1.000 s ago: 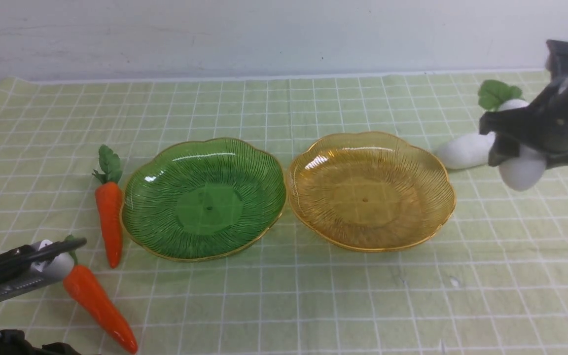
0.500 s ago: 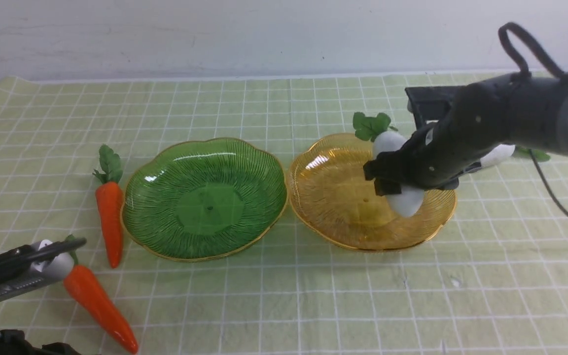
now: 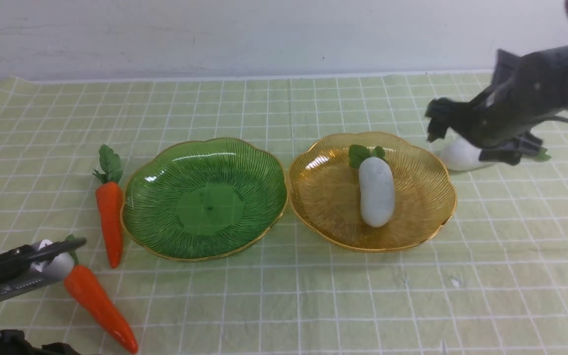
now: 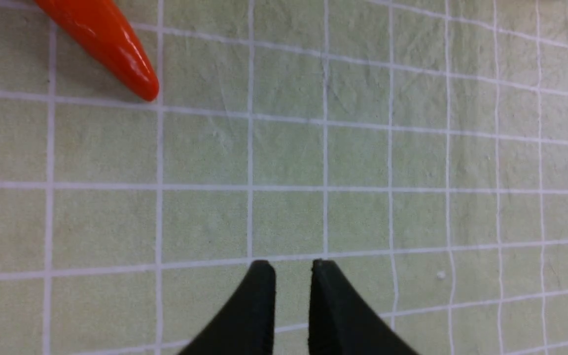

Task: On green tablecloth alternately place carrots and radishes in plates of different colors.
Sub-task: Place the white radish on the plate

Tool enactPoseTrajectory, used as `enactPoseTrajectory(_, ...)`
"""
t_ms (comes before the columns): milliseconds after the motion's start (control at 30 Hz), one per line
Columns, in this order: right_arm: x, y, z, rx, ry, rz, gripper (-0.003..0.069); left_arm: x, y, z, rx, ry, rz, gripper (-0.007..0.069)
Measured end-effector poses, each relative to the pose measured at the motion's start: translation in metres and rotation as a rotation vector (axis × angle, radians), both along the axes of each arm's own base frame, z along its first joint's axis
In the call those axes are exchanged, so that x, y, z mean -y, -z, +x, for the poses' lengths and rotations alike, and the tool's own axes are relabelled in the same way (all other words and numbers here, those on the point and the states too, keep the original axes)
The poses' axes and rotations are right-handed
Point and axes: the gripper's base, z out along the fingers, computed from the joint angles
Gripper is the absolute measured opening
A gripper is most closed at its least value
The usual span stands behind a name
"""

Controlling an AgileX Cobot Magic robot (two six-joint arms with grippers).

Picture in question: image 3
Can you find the white radish farther back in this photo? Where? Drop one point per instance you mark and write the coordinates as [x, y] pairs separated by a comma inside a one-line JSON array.
[[461, 155]]

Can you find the green checkered tablecloth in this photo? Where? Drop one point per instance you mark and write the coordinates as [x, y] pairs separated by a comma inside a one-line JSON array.
[[494, 281]]

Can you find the green ribbed plastic plate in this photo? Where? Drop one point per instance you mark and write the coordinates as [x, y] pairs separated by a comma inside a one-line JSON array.
[[204, 199]]

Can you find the white radish nearer camera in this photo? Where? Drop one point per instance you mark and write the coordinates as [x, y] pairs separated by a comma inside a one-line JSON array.
[[377, 189]]

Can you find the orange toy carrot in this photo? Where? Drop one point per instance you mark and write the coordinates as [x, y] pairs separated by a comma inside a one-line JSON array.
[[83, 286], [109, 199]]

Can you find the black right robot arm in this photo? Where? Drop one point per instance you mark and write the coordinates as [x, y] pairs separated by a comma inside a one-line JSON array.
[[524, 92]]

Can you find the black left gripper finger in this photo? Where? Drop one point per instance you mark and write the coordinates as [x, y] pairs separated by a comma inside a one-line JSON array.
[[35, 253]]

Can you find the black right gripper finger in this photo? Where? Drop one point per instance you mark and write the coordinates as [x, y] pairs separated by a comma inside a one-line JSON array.
[[512, 151], [445, 114]]

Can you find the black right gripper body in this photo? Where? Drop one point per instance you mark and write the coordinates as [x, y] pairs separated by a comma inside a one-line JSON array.
[[525, 90]]

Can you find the amber ribbed plastic plate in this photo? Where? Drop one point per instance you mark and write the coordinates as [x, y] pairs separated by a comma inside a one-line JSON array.
[[325, 192]]

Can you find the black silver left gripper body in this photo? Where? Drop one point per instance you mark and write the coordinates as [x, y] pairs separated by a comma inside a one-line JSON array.
[[17, 279]]

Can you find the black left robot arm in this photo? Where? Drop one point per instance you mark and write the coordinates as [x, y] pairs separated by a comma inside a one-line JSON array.
[[13, 342]]

